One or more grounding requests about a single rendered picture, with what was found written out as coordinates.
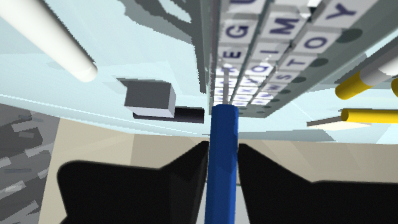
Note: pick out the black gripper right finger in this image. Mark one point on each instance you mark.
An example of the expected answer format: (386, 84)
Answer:
(275, 195)

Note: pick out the grey keyboard with white letter keys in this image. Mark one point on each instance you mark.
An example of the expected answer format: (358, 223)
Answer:
(273, 51)

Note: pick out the blue stylus with grey tip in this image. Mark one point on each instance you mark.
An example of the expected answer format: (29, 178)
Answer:
(222, 163)

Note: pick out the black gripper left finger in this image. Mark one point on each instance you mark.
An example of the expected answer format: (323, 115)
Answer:
(171, 194)

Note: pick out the dark grey cylinder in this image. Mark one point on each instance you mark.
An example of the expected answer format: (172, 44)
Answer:
(180, 115)

